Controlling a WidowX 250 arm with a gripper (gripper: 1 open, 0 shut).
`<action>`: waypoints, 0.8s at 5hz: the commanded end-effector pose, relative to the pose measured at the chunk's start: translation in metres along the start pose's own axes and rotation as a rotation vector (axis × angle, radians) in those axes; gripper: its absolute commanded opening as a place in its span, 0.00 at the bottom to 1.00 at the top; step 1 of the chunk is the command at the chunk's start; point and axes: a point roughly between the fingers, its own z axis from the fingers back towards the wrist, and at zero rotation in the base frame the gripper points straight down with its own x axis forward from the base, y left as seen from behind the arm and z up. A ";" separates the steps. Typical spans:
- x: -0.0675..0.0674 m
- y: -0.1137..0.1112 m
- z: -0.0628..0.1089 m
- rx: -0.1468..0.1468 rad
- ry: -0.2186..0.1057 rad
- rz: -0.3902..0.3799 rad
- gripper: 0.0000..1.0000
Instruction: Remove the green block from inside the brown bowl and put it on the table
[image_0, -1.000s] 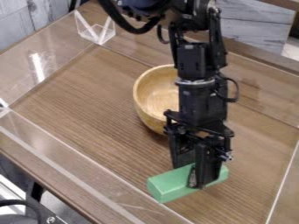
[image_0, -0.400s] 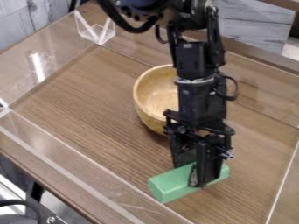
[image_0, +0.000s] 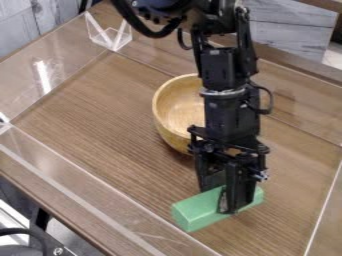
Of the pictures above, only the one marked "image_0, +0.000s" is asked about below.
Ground brown wooden bowl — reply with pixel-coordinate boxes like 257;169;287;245
152;73;204;155

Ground clear acrylic corner bracket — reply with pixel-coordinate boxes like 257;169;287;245
84;12;132;52

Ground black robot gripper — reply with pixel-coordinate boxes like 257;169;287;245
187;83;274;214

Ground green rectangular block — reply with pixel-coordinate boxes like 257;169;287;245
171;185;265;233

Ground black cable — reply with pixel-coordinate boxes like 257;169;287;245
0;227;45;256

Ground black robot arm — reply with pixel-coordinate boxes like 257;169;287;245
110;0;273;214

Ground black table leg frame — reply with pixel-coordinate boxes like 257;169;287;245
29;208;78;256

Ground clear acrylic tray walls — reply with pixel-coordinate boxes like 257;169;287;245
0;18;342;256

